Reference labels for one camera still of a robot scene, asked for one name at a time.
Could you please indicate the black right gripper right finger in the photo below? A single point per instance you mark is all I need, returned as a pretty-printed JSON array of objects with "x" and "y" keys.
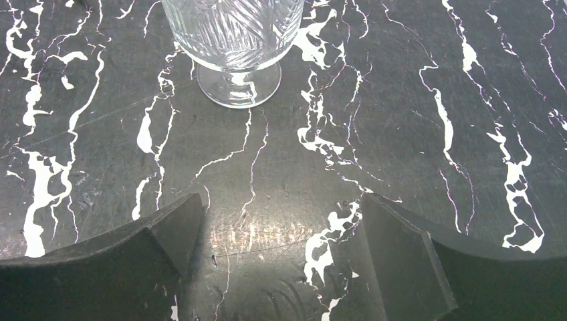
[{"x": 426, "y": 271}]

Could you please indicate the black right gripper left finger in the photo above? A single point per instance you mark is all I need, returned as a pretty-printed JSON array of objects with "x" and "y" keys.
[{"x": 127, "y": 273}]

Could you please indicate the clear cut glass goblet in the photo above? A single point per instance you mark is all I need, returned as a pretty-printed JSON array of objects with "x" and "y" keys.
[{"x": 236, "y": 44}]

